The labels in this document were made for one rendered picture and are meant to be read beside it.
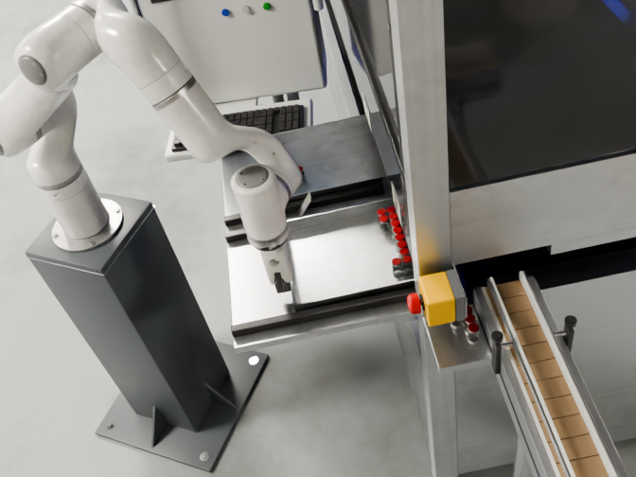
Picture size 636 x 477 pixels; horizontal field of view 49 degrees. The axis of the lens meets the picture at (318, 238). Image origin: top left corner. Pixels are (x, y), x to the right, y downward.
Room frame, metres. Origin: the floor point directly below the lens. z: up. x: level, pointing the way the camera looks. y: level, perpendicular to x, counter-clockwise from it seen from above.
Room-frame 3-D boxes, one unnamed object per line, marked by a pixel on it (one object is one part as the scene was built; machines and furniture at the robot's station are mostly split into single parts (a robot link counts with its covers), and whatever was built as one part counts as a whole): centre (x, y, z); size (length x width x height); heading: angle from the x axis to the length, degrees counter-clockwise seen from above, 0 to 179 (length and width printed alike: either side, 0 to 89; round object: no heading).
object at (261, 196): (1.00, 0.09, 1.17); 0.09 x 0.08 x 0.13; 140
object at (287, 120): (1.74, 0.16, 0.82); 0.40 x 0.14 x 0.02; 81
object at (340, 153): (1.40, -0.10, 0.90); 0.34 x 0.26 x 0.04; 89
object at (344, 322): (1.23, -0.02, 0.87); 0.70 x 0.48 x 0.02; 179
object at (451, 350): (0.79, -0.24, 0.87); 0.14 x 0.13 x 0.02; 89
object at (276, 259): (1.00, 0.10, 1.03); 0.10 x 0.07 x 0.11; 178
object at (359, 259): (1.06, -0.09, 0.90); 0.34 x 0.26 x 0.04; 89
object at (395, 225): (1.06, -0.18, 0.90); 0.18 x 0.02 x 0.05; 179
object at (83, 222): (1.40, 0.58, 0.95); 0.19 x 0.19 x 0.18
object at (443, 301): (0.81, -0.20, 0.99); 0.08 x 0.07 x 0.07; 89
